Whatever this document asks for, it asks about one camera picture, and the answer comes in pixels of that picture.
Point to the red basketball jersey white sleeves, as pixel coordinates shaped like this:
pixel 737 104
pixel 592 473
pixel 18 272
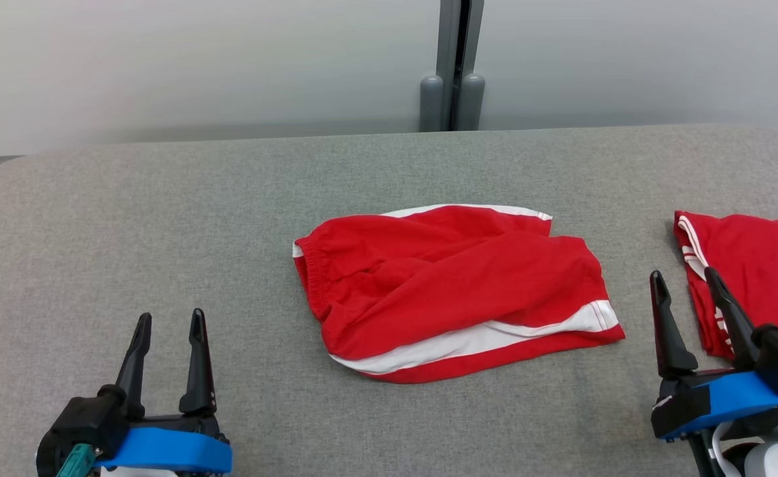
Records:
pixel 767 265

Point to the red shorts with white stripes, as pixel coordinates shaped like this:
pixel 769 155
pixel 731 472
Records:
pixel 455 285

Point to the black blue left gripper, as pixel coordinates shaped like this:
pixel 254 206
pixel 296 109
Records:
pixel 97 424

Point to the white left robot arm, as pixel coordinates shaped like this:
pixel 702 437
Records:
pixel 137 473

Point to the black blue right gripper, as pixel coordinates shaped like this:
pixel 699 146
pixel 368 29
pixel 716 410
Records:
pixel 727 394

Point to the grey partition post with feet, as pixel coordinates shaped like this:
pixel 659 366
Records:
pixel 452 66

